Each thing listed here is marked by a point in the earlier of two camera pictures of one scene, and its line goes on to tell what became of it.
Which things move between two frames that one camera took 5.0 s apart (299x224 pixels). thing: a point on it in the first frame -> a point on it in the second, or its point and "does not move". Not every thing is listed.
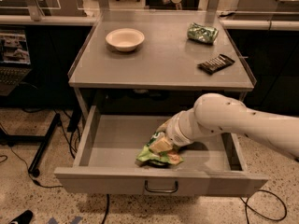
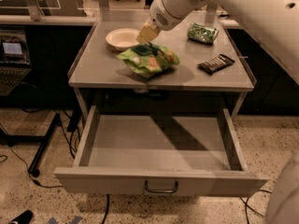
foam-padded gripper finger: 161,146 -> 149,33
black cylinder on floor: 23,218 does not move
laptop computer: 15,63 does not move
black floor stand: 43,140 does not move
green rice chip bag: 167,158 -> 149,59
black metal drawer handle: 161,190 does not move
